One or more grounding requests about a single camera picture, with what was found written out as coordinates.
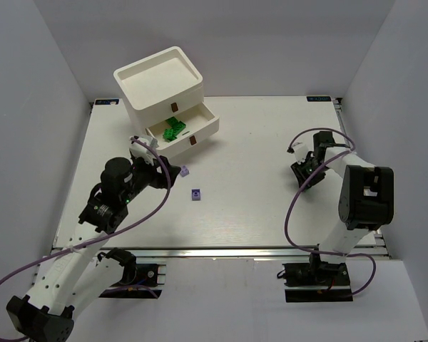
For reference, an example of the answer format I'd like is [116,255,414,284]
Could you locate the purple studded lego brick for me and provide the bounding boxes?
[180,165,190,177]

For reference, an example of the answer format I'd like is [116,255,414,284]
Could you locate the purple upside-down lego brick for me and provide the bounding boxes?
[191,189,201,201]

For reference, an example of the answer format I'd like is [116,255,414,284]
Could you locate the green lego plate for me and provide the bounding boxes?
[163,128,177,142]

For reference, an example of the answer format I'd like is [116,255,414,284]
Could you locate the green square lego brick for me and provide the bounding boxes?
[172,121,186,136]

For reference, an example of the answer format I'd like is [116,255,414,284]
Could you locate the green sloped lego brick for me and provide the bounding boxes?
[165,117,179,127]

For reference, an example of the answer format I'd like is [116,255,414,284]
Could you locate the white drawer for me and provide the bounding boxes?
[146,103,220,159]

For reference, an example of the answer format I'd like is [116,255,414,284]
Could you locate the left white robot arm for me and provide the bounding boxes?
[6,157,181,341]

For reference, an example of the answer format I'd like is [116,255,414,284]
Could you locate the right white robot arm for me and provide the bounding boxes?
[287,129,394,271]

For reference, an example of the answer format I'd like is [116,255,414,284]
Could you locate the white drawer cabinet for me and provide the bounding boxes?
[113,46,205,142]

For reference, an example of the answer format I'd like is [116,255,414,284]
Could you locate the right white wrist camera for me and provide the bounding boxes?
[287,142,310,164]

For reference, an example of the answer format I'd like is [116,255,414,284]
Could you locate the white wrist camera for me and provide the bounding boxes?
[287,142,310,164]
[129,135,158,165]

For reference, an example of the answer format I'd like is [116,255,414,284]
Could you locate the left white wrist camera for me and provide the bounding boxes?
[129,135,158,165]

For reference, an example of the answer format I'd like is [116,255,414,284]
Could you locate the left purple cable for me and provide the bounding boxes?
[0,138,175,342]

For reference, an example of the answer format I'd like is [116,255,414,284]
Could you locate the aluminium table front rail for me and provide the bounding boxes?
[51,245,389,259]

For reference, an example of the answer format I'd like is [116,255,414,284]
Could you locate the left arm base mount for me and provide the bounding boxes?
[96,248,163,299]

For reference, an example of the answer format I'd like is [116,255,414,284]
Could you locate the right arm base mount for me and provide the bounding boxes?
[276,254,353,303]

